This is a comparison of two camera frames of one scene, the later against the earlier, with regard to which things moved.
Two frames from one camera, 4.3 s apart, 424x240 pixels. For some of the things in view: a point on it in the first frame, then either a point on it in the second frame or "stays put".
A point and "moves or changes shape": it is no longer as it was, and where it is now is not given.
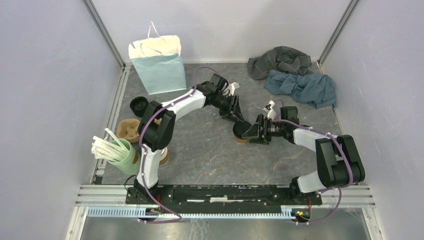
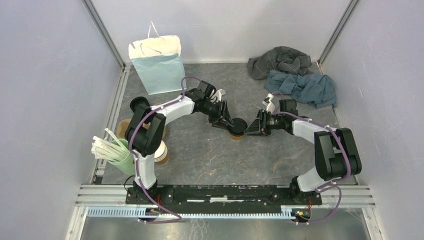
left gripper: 237,113 -> 224,113
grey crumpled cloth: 280,58 stays put
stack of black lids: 138,105 stays put
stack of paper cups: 164,157 stays put
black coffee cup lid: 240,127 stays put
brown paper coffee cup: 242,141 moves or changes shape
